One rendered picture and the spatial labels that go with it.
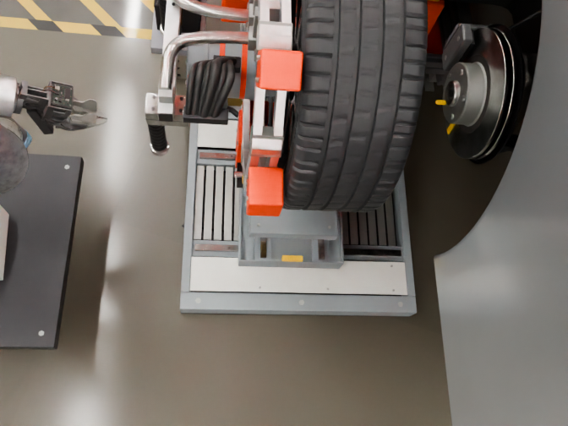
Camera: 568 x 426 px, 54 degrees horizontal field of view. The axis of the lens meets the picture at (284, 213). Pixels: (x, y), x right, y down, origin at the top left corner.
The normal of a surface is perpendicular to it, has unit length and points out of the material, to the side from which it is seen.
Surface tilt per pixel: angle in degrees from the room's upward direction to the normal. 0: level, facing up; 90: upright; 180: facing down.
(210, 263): 0
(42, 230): 0
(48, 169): 0
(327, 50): 27
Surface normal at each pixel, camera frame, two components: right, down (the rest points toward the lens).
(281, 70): 0.11, 0.25
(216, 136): 0.13, -0.35
